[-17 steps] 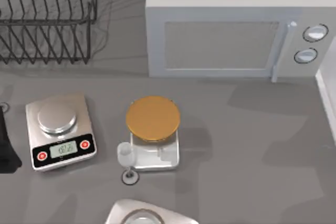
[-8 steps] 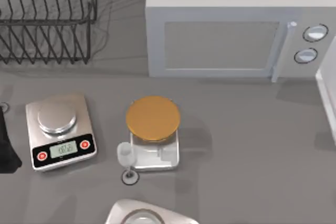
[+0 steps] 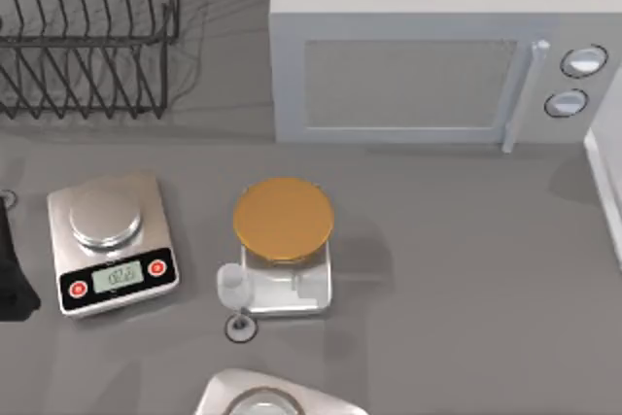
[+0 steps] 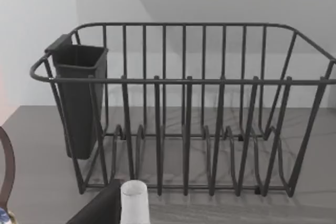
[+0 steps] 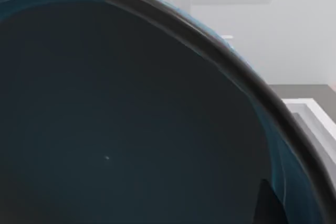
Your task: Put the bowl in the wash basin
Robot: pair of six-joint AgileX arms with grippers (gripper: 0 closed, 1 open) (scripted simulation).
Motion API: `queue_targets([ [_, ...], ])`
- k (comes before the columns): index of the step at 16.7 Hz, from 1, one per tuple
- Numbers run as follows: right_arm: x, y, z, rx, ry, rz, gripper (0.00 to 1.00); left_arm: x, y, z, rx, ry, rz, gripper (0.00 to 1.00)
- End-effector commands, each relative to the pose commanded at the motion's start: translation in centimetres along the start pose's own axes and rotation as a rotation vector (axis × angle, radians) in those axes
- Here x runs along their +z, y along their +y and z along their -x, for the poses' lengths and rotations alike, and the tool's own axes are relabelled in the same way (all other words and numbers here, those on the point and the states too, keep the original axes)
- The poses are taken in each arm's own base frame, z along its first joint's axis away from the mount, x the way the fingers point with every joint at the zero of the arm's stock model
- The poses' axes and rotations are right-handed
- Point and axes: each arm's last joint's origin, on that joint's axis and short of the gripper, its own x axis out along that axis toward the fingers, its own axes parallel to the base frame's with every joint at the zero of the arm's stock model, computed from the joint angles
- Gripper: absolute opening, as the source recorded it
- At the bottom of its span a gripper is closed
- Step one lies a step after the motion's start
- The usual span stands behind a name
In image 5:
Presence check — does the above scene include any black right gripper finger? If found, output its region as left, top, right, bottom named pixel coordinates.
left=255, top=178, right=289, bottom=224

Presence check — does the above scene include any dark blue bowl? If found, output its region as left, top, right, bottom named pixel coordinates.
left=0, top=0, right=336, bottom=224

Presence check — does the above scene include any white sink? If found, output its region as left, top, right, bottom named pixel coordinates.
left=280, top=98, right=336, bottom=167

